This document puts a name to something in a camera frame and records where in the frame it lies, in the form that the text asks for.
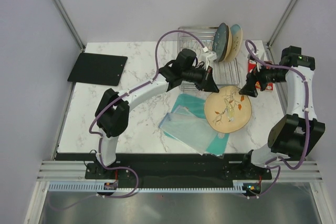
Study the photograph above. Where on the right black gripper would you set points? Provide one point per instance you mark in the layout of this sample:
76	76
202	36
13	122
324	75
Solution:
249	88

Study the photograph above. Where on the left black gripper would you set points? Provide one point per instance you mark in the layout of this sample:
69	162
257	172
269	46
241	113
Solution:
207	83

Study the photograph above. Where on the beige bird plate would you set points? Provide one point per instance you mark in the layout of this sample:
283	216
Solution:
227	111
229	43

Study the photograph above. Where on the dark teal plate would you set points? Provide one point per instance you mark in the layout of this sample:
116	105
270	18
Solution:
220	42

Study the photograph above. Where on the blue and beige plate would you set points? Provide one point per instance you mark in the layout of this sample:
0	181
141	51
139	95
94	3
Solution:
237	40

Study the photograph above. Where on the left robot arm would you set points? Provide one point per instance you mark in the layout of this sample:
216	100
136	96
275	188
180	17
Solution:
112	114

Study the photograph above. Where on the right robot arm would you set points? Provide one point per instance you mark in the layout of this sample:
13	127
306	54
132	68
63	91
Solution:
295	135

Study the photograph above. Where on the red booklet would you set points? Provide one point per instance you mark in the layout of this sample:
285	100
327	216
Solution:
251	66

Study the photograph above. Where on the clear plastic zip bag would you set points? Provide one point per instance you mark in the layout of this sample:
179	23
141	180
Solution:
189	129

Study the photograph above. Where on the black square plate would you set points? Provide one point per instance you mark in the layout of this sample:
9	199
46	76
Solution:
98	69

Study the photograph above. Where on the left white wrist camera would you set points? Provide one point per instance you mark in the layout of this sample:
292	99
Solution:
207	56

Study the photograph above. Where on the metal wire dish rack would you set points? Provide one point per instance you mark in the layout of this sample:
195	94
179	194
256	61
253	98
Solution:
224	73

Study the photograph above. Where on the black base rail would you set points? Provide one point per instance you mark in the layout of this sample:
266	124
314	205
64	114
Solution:
179	170

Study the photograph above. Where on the light blue cable duct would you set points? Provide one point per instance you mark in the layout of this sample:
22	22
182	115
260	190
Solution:
104	187

